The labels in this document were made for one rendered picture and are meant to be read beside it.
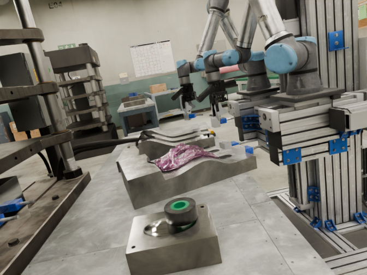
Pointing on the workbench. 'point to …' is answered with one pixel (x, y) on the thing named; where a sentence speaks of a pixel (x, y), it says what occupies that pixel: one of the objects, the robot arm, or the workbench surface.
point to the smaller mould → (172, 244)
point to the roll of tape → (181, 211)
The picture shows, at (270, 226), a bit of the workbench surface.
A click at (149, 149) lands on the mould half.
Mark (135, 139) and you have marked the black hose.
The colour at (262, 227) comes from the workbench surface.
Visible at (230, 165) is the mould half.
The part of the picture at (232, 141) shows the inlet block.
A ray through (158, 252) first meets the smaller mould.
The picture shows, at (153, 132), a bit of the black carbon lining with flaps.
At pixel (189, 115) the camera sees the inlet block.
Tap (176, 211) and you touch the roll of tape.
